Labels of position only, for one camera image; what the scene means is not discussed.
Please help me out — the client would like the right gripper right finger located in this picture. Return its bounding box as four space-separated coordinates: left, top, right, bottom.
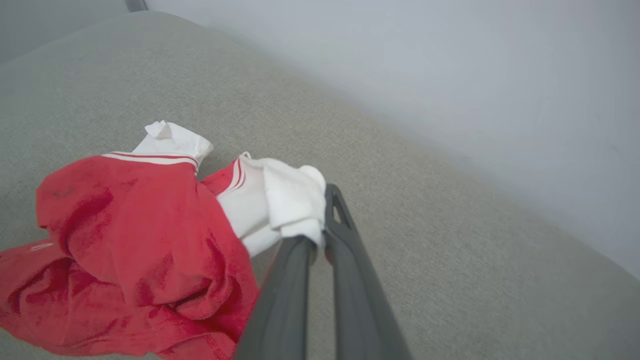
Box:
324 183 413 360

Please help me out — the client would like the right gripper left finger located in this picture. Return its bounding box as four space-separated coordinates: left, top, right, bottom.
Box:
234 236 318 360

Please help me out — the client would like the red white sports jersey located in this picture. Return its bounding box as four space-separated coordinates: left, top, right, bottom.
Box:
0 120 328 360

